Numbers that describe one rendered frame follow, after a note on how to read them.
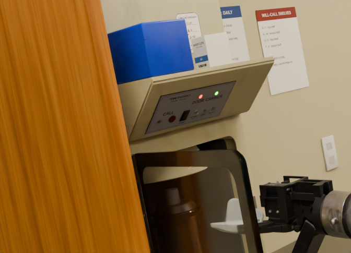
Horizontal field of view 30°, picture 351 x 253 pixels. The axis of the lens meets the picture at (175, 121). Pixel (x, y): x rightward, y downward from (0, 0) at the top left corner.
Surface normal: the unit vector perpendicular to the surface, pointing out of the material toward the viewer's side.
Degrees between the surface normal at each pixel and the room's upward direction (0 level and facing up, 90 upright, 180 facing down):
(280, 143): 90
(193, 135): 90
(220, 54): 90
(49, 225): 90
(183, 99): 135
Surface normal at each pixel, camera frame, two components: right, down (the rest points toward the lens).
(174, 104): 0.61, 0.63
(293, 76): 0.67, -0.09
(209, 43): 0.47, -0.04
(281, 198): -0.72, 0.18
